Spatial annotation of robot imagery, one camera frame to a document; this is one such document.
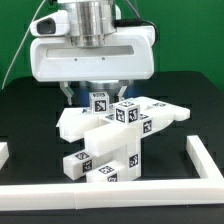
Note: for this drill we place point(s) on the white part at left edge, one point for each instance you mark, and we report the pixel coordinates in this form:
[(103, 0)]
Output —
[(4, 153)]

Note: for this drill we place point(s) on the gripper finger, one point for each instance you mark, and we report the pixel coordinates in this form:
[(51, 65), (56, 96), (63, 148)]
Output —
[(120, 95), (67, 90)]

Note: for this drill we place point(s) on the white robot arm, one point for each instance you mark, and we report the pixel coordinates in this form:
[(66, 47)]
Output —
[(88, 41)]

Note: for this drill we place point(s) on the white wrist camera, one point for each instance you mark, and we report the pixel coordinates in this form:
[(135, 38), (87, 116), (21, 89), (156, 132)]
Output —
[(55, 24)]

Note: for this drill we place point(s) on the white tagged cube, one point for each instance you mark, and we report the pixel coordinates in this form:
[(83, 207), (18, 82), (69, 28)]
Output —
[(99, 102), (126, 112)]

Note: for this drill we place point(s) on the white L-shaped border fence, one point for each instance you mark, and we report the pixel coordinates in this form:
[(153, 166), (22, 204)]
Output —
[(207, 188)]

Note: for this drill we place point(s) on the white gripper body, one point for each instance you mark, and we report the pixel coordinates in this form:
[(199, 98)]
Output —
[(126, 55)]

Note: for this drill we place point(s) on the white chair back frame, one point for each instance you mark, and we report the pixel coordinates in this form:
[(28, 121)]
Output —
[(102, 134)]

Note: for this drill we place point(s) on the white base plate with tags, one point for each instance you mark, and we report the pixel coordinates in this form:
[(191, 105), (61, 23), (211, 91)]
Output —
[(70, 112)]

